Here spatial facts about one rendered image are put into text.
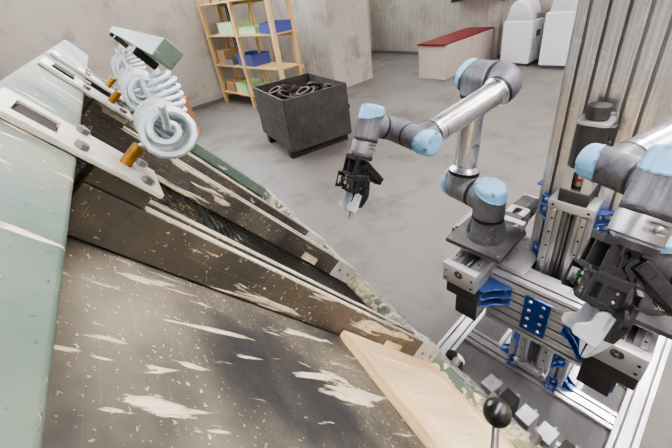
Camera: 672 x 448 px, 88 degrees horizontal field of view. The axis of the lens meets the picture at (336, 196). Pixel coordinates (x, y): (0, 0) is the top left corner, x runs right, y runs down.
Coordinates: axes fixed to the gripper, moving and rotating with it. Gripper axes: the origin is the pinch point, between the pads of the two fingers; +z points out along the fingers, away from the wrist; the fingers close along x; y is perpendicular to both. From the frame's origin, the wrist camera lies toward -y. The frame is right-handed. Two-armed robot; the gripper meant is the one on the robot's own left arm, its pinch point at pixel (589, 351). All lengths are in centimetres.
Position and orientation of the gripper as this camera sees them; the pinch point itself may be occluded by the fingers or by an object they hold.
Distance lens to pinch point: 78.3
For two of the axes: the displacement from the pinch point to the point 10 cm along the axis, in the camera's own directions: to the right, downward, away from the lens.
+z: -3.2, 9.3, 1.8
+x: -1.6, 1.4, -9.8
